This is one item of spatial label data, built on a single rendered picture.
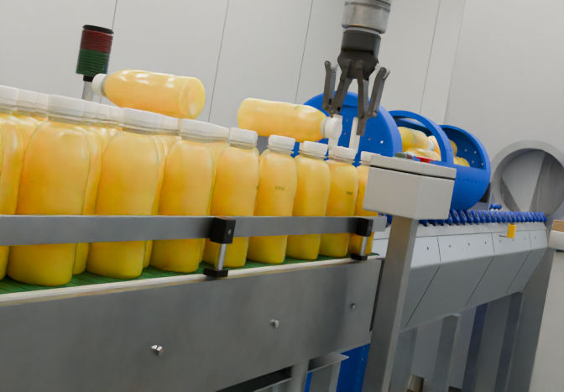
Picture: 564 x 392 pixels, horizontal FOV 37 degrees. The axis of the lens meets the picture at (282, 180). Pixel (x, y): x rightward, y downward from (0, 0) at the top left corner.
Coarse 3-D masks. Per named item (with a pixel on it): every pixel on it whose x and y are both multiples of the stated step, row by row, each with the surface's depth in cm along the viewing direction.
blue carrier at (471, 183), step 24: (384, 120) 186; (408, 120) 246; (360, 144) 188; (384, 144) 186; (456, 144) 266; (480, 144) 259; (456, 168) 228; (480, 168) 262; (456, 192) 236; (480, 192) 257
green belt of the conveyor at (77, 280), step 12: (204, 264) 121; (252, 264) 129; (264, 264) 131; (276, 264) 133; (72, 276) 97; (84, 276) 98; (96, 276) 99; (144, 276) 105; (156, 276) 106; (168, 276) 107; (0, 288) 85; (12, 288) 86; (24, 288) 87; (36, 288) 88; (48, 288) 89
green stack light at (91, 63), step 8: (80, 56) 167; (88, 56) 166; (96, 56) 166; (104, 56) 168; (80, 64) 167; (88, 64) 166; (96, 64) 167; (104, 64) 168; (80, 72) 167; (88, 72) 166; (96, 72) 167; (104, 72) 168
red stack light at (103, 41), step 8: (88, 32) 166; (96, 32) 166; (80, 40) 168; (88, 40) 166; (96, 40) 166; (104, 40) 167; (80, 48) 168; (88, 48) 166; (96, 48) 166; (104, 48) 167
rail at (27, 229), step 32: (0, 224) 80; (32, 224) 84; (64, 224) 88; (96, 224) 92; (128, 224) 97; (160, 224) 103; (192, 224) 109; (256, 224) 123; (288, 224) 132; (320, 224) 143; (352, 224) 155; (384, 224) 170
